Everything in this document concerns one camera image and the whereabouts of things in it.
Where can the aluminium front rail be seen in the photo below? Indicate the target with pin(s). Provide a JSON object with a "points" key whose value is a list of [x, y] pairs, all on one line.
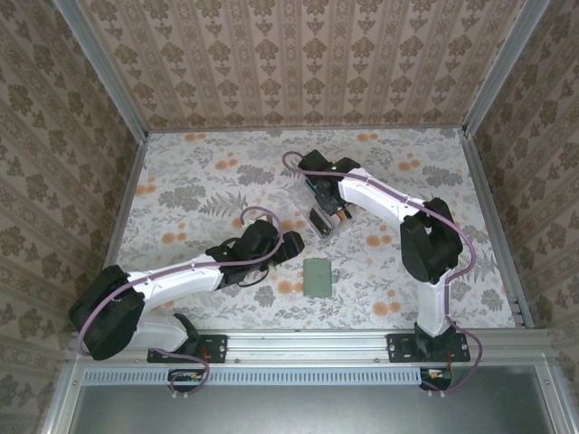
{"points": [[307, 346]]}

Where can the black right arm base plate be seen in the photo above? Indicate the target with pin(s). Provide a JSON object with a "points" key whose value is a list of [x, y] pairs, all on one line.
{"points": [[398, 348]]}

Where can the gold card stack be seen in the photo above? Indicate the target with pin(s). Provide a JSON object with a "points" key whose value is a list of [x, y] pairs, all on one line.
{"points": [[347, 215]]}

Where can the aluminium table side rail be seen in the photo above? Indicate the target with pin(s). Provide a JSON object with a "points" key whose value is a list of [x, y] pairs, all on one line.
{"points": [[126, 201], [493, 219]]}

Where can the grey metal panel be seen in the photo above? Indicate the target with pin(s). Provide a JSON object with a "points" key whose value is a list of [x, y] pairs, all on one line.
{"points": [[307, 411]]}

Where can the aluminium table back rail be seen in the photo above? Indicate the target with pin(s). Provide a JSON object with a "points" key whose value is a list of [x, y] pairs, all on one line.
{"points": [[307, 129]]}

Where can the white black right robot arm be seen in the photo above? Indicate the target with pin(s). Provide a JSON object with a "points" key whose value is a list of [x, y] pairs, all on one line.
{"points": [[375, 194]]}

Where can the black card stack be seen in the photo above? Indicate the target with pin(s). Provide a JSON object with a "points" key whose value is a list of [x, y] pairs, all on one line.
{"points": [[318, 222]]}

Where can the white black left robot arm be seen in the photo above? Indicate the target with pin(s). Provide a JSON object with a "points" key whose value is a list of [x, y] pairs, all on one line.
{"points": [[172, 282]]}

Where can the aluminium lower frame bar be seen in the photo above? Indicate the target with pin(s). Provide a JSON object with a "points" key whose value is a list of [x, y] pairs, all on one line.
{"points": [[557, 402], [59, 402]]}

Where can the aluminium frame post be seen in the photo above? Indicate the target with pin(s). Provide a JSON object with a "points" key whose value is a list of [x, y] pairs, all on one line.
{"points": [[104, 72], [506, 68]]}

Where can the clear plastic card tray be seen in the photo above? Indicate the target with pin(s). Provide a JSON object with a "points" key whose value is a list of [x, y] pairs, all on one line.
{"points": [[304, 201]]}

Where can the teal card stack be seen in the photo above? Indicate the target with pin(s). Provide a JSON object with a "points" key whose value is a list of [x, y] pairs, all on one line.
{"points": [[310, 185]]}

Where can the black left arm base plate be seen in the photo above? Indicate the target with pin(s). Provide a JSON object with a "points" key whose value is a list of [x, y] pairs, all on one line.
{"points": [[215, 348]]}

